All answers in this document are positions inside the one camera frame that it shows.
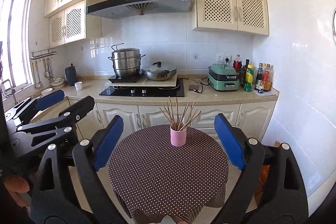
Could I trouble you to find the green yellow bottle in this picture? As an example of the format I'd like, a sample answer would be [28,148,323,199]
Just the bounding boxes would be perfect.
[244,64,254,92]

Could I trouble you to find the wall utensil rack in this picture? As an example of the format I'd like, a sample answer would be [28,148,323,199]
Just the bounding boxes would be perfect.
[29,48,57,89]

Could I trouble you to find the black glass cooktop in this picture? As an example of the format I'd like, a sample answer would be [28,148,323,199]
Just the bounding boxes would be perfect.
[99,79,185,98]

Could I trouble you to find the dark soy sauce bottle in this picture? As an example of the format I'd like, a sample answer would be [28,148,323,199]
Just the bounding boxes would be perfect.
[255,63,264,90]

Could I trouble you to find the black knife block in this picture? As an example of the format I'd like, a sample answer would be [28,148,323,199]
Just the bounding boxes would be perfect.
[65,64,78,86]

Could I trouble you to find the beige stone board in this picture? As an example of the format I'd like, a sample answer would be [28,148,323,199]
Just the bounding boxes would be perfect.
[110,75,177,87]

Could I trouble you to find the stainless steel steamer pot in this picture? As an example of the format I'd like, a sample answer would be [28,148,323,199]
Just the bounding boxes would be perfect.
[108,43,145,77]

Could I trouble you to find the steel wok with lid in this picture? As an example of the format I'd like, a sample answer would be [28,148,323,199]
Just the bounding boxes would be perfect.
[142,61,177,81]

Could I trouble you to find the lower kitchen cabinets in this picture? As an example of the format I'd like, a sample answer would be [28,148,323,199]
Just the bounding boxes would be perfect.
[31,97,277,143]

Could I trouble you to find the green electric grill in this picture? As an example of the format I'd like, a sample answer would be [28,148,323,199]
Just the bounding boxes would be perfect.
[207,63,240,92]

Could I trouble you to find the clear plastic container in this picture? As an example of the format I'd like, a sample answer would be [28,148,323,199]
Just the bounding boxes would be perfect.
[187,79,201,91]

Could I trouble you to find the white cup on counter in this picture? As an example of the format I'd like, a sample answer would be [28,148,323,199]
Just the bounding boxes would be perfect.
[75,81,83,91]

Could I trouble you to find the pink cylindrical cup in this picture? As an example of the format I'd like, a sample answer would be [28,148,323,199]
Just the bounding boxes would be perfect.
[170,127,187,147]

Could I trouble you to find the brown polka dot tablecloth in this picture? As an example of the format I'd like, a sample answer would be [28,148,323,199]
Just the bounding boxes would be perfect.
[108,124,228,223]

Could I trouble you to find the orange cardboard box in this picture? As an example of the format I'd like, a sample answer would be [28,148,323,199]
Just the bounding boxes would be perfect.
[254,141,280,207]

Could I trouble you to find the person's left hand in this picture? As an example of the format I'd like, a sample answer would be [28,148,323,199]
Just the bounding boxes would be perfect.
[4,174,30,210]

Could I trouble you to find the black induction cooker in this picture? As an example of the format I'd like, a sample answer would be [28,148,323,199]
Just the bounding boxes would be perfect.
[108,72,142,83]

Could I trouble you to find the red label sauce bottle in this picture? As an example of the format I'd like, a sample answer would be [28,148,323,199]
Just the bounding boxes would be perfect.
[264,64,271,92]

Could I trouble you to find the dark olive oil bottle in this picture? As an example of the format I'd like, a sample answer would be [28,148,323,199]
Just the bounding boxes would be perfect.
[240,59,249,87]

